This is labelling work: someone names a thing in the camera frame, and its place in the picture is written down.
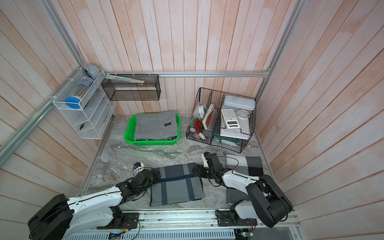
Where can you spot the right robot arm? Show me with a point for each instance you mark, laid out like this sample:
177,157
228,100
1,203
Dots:
267,201

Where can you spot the plain grey scarf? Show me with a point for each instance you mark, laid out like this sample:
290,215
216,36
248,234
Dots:
156,126

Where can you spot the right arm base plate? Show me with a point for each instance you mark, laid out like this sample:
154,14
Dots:
231,219

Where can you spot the black wire desk organizer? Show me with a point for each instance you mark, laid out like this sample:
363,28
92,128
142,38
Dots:
222,119

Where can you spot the white wire wall shelf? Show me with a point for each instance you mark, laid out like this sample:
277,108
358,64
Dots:
92,119

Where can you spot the black white grey checked scarf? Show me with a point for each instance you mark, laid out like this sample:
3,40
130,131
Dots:
252,166

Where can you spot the black mesh wall basket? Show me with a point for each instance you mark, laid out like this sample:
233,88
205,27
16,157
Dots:
149,91

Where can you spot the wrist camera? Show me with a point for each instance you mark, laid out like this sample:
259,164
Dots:
137,167
206,159

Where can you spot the white plastic lidded container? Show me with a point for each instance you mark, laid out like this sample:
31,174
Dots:
240,103

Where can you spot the grey round disc on shelf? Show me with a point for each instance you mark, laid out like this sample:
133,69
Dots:
92,71

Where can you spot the roll of clear tape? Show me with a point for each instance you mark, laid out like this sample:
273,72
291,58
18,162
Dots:
243,114

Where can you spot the red notebook in organizer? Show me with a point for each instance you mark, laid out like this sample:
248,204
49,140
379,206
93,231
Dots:
198,125

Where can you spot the grey blue plaid scarf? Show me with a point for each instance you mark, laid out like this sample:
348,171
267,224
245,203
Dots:
178,184

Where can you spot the white flat box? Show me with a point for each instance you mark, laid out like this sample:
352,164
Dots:
243,132

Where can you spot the white tape roll in organizer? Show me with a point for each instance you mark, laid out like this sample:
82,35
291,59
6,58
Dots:
200,111

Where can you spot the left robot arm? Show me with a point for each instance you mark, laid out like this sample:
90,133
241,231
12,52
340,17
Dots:
62,216

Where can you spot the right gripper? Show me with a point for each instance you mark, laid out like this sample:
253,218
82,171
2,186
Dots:
199,171

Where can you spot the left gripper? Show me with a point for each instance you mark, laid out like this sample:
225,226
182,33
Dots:
155,178

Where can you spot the white ruler on mesh basket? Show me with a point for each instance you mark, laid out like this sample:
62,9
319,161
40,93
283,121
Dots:
123,80

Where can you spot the aluminium front rail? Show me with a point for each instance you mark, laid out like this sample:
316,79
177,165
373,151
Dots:
201,224

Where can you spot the white calculator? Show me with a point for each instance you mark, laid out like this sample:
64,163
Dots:
230,119

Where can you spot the green plastic basket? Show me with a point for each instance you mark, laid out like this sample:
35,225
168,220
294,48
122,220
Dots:
130,133

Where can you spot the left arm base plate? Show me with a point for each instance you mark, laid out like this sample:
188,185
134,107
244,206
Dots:
127,221

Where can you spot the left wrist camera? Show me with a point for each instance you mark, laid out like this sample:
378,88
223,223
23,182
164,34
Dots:
137,167

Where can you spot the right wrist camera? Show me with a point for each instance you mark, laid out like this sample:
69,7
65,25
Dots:
206,159

